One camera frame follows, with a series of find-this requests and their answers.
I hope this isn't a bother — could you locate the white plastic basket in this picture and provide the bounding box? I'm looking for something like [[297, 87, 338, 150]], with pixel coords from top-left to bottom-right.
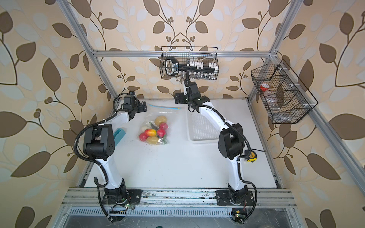
[[186, 109, 221, 144]]

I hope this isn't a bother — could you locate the teal block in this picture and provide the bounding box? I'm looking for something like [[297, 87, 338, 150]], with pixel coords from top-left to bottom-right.
[[113, 128, 126, 146]]

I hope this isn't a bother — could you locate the back wire basket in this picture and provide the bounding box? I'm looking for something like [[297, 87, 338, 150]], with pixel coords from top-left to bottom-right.
[[159, 45, 220, 80]]

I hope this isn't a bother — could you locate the yellow black tape measure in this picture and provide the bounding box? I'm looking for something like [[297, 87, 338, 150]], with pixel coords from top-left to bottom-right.
[[245, 151, 257, 162]]

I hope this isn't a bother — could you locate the aluminium front rail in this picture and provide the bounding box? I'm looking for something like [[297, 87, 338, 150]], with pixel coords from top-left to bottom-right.
[[61, 187, 298, 209]]

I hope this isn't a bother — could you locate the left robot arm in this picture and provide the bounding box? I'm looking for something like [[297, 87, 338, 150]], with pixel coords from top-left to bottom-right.
[[73, 91, 147, 198]]

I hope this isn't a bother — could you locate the clear zip top bag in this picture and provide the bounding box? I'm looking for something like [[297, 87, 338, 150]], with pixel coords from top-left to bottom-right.
[[138, 104, 181, 145]]

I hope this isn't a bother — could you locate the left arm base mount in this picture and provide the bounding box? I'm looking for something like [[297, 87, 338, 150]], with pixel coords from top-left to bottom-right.
[[103, 189, 143, 205]]

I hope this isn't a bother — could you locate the side wire basket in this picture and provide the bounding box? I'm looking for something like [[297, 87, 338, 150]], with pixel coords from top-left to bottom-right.
[[251, 60, 318, 124]]

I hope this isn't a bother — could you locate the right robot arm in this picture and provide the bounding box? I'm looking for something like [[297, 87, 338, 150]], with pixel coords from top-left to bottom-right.
[[174, 71, 257, 204]]

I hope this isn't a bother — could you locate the green leafy vegetable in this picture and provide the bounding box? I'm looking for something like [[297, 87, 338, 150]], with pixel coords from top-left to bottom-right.
[[159, 138, 168, 144]]

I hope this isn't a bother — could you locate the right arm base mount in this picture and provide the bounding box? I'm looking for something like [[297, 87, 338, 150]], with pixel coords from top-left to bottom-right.
[[215, 190, 255, 207]]

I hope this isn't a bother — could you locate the small red apple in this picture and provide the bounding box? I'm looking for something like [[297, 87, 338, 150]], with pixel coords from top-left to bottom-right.
[[159, 123, 168, 131]]

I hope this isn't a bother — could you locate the black tool in basket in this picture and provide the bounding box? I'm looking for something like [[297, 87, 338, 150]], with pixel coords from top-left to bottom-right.
[[163, 57, 219, 76]]

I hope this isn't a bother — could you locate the red white item in basket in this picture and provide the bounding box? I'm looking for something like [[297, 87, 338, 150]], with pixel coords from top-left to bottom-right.
[[260, 83, 270, 92]]

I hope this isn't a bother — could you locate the red yellow mango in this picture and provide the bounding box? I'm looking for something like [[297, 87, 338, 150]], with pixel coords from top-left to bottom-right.
[[144, 129, 157, 137]]

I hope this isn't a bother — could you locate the yellow potato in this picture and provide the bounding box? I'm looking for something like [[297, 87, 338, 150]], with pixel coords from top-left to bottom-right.
[[154, 116, 167, 126], [146, 136, 159, 145]]

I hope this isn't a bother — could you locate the white green cucumber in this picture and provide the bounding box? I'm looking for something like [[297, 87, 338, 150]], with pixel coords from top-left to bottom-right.
[[141, 125, 151, 132]]

